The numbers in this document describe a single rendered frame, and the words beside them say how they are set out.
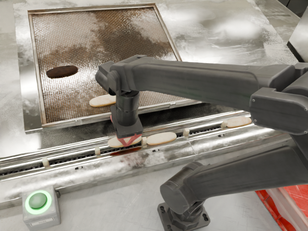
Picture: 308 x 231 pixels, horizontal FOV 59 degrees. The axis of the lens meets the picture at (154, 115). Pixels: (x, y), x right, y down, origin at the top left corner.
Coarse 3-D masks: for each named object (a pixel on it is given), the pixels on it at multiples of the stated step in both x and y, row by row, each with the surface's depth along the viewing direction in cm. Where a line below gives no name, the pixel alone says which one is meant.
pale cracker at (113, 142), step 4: (140, 136) 80; (112, 140) 77; (116, 140) 77; (128, 140) 78; (136, 140) 78; (140, 140) 79; (108, 144) 77; (112, 144) 76; (116, 144) 76; (120, 144) 77
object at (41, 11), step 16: (32, 16) 99; (160, 16) 111; (32, 32) 95; (80, 32) 99; (144, 32) 105; (32, 48) 90; (80, 48) 95; (128, 48) 99; (160, 48) 102; (176, 48) 101; (64, 64) 90; (48, 80) 86; (64, 96) 84; (80, 96) 85; (96, 96) 86; (160, 96) 90; (176, 96) 91; (48, 112) 80; (80, 112) 82; (96, 112) 83
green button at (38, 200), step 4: (40, 192) 63; (32, 196) 62; (36, 196) 62; (40, 196) 62; (44, 196) 62; (32, 200) 61; (36, 200) 61; (40, 200) 61; (44, 200) 61; (32, 204) 60; (36, 204) 61; (40, 204) 61; (44, 204) 61; (32, 208) 60; (36, 208) 60; (40, 208) 60
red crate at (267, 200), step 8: (256, 192) 77; (264, 192) 75; (288, 192) 79; (296, 192) 79; (304, 192) 80; (264, 200) 75; (272, 200) 73; (296, 200) 78; (304, 200) 78; (272, 208) 73; (304, 208) 76; (280, 216) 70; (280, 224) 71; (288, 224) 69
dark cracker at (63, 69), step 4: (52, 68) 88; (56, 68) 87; (60, 68) 88; (64, 68) 88; (68, 68) 88; (72, 68) 89; (76, 68) 89; (48, 72) 86; (52, 72) 86; (56, 72) 87; (60, 72) 87; (64, 72) 87; (68, 72) 88; (72, 72) 88; (48, 76) 86; (52, 76) 86; (56, 76) 87
